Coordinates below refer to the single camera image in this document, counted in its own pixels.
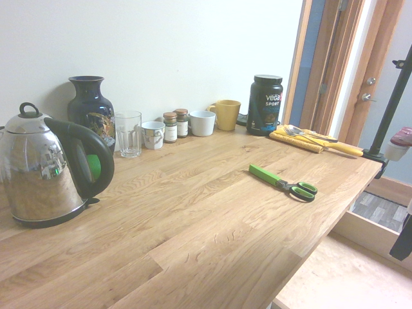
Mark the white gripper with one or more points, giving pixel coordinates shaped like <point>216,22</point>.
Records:
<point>410,206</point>

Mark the clear drinking glass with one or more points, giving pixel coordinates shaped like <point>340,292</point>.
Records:
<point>128,136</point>

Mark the spice jar with brown lid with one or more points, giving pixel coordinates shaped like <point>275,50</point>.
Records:
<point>170,130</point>
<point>183,127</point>

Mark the black camera stand pole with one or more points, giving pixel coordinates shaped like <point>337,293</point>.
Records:
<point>391,96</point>

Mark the black Ulanzi clamp mount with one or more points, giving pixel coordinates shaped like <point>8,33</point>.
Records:
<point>376,156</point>

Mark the wooden door frame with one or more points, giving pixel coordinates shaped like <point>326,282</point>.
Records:
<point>325,48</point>

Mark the silver fork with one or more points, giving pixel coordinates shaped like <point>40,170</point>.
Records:
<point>287,131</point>

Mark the black Vega protein tub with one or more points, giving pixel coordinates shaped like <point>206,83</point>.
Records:
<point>264,106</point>

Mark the yellow folded cloth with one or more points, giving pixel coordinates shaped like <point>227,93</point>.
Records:
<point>282,136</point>

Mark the plain white cup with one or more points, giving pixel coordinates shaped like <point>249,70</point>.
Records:
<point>202,125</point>

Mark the wooden door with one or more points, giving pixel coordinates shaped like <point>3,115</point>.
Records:
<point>370,48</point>

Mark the silver deadbolt lock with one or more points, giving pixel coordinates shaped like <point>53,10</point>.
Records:
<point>371,81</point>

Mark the large open wooden drawer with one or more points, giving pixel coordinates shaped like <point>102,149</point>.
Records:
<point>338,280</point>

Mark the stainless steel electric kettle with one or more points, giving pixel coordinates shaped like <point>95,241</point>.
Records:
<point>32,167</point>

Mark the green ball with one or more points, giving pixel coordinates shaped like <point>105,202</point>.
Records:
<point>94,167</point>

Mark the silver spoon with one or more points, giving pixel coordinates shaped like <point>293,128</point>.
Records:
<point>295,130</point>

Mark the small white patterned cup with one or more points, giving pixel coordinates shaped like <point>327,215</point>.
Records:
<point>153,137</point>

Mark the dark blue ornate vase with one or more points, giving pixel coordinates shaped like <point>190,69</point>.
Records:
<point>87,103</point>

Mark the small black flat object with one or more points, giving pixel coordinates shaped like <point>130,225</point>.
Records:
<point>242,120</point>

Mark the yellow ceramic mug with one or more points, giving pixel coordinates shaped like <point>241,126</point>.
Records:
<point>229,116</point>

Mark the green black scissors with sheath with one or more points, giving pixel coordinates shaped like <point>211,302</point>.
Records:
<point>264,173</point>

